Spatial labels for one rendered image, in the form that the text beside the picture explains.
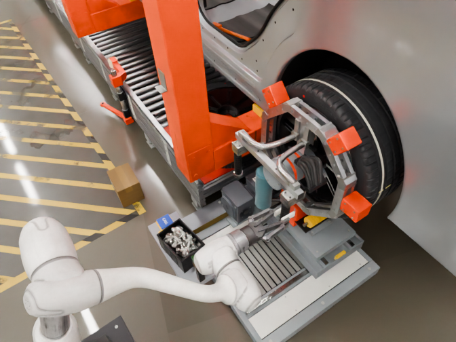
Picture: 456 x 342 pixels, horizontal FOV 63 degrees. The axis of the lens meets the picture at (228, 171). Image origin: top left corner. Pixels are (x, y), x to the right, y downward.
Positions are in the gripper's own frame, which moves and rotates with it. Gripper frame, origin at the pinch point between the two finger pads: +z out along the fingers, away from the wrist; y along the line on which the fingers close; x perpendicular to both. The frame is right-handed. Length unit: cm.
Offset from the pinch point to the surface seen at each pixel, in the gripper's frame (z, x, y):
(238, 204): 4, -42, -41
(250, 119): 32, -15, -69
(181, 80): -10, 35, -60
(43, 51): -39, -83, -354
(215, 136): 5, -7, -61
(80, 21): -8, -17, -252
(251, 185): 17, -42, -47
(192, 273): -38, -38, -17
